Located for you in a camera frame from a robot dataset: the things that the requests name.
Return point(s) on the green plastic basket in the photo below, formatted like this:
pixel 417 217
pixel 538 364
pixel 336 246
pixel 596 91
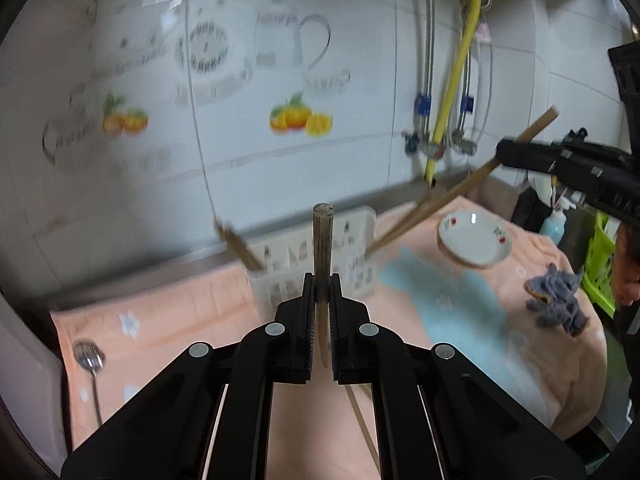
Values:
pixel 597 265

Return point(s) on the peach printed towel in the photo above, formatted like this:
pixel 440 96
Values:
pixel 175 305

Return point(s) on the pink paper tag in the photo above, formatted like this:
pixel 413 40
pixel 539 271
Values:
pixel 483 32

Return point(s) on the grey knitted cloth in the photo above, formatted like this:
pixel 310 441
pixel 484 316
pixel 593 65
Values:
pixel 555 300

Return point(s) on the steel water valve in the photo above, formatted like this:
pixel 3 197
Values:
pixel 467 146

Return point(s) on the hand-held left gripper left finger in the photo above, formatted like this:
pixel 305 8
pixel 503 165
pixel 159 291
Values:
pixel 300 320

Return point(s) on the white flower print plate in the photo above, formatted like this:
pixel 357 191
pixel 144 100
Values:
pixel 475 240

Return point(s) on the white rice paddle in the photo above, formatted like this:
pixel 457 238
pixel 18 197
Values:
pixel 540 185

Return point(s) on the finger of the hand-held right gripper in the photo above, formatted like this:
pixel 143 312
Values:
pixel 530 155

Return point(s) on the person's right hand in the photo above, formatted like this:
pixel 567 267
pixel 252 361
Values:
pixel 627 265

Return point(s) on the bunch of wooden chopsticks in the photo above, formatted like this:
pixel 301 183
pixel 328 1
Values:
pixel 240 250

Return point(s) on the beige plastic utensil holder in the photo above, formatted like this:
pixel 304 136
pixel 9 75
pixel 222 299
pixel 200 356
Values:
pixel 357 270

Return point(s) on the steel ladle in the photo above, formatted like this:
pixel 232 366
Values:
pixel 89 355

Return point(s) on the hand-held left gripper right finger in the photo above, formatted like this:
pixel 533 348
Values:
pixel 345 330

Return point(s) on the brown wooden chopstick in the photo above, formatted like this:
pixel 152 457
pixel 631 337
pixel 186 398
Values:
pixel 362 425
pixel 540 122
pixel 390 240
pixel 322 240

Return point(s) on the pale blue bottle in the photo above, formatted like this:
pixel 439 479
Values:
pixel 552 225

